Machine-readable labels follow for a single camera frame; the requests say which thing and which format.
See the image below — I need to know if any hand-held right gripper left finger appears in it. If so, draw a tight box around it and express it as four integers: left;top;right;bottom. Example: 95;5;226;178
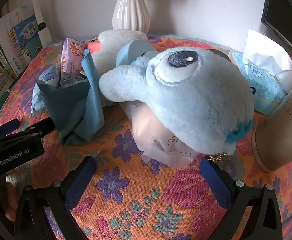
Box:
13;156;97;240

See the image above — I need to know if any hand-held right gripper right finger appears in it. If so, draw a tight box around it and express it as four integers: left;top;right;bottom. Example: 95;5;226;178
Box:
200;156;283;240

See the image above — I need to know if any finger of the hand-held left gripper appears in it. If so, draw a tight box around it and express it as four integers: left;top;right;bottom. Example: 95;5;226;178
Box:
0;119;20;136
18;118;56;141

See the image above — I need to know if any teal cloth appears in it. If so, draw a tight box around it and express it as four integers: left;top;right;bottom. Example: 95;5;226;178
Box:
35;49;105;146

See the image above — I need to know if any white plastic packet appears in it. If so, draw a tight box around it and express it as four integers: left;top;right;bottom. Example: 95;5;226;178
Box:
122;100;204;168

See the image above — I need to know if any purple wipes packet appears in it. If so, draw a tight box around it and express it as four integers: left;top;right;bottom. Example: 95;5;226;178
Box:
61;38;87;77

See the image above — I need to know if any light blue plush toy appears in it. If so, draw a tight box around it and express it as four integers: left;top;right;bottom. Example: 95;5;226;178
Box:
98;39;255;157

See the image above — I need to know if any white fluffy plush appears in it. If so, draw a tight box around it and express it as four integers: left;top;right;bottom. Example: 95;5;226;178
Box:
91;29;149;77

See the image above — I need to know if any person's left hand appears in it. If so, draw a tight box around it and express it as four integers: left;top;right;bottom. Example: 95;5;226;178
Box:
5;176;24;222

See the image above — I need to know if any blue checked tissue packet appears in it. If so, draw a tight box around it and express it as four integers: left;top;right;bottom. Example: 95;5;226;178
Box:
32;62;61;113

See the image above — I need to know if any floral tablecloth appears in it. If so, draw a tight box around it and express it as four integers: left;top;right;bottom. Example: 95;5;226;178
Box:
0;36;292;240

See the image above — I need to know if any grey checked packet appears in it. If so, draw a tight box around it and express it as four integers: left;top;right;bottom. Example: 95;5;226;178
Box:
61;71;89;87

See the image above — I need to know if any gold cylinder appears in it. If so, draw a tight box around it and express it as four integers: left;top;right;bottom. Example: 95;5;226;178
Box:
252;72;292;172

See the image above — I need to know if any row of books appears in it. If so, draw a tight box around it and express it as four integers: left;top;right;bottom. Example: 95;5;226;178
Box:
0;4;52;98

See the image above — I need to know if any red box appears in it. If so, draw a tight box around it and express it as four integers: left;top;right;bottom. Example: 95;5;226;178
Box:
86;41;102;54

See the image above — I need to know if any white tissue pack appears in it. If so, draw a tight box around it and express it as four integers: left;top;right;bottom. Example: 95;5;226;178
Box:
242;29;292;93

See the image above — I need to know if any white ribbed vase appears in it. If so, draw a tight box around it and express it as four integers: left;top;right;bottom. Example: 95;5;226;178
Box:
111;0;151;34

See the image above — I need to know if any dark framed screen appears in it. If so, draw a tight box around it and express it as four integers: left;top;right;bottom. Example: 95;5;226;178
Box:
261;0;292;58

